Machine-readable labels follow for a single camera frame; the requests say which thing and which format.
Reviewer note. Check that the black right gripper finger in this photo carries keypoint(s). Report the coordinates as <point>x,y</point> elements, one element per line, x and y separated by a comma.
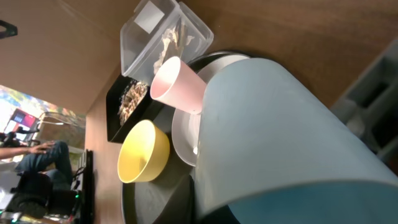
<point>181,205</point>

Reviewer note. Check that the yellow bowl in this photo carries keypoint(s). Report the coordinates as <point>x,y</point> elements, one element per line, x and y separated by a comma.
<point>144,153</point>

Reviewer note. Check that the grey round plate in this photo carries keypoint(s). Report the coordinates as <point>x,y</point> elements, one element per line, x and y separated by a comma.
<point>186,126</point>

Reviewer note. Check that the blue plastic cup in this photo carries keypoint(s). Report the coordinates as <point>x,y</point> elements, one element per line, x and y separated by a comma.
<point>271,152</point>

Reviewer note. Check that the pink plastic cup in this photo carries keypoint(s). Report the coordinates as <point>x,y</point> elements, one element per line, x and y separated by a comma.
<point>177,85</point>

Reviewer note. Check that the food scraps and rice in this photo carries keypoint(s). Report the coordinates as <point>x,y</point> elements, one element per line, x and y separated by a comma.
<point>130,99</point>

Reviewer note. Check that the gold foil wrapper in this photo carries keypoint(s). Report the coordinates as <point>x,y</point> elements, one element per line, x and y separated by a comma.
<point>181,35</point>

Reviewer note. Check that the clear plastic waste bin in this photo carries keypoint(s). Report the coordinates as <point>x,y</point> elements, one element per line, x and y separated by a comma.
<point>141,36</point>

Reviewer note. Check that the grey dishwasher rack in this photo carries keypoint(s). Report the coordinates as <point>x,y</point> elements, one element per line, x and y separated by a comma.
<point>369,106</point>

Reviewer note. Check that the round black serving tray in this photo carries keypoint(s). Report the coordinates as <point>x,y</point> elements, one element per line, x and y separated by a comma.
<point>143,202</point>

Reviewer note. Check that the black table edge equipment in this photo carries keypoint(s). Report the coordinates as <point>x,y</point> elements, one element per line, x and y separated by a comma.
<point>84,181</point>

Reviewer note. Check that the black rectangular tray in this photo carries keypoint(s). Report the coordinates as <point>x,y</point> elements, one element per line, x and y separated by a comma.
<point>147,109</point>

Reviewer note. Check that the seated person in jeans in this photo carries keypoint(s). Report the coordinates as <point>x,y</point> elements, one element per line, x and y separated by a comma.
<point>51,158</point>

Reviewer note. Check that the black office chair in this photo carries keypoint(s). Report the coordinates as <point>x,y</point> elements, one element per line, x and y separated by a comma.
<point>33,194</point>

